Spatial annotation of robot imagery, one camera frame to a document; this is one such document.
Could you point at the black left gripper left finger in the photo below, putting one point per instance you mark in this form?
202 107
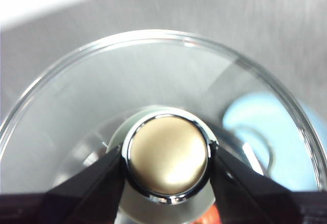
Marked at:
76 198

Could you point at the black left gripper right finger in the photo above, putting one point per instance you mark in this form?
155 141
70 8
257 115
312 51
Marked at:
255 198

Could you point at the blue plate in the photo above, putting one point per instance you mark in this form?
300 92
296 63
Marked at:
255 111

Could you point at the glass lid with green knob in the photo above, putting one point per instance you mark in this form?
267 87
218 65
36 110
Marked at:
166 152

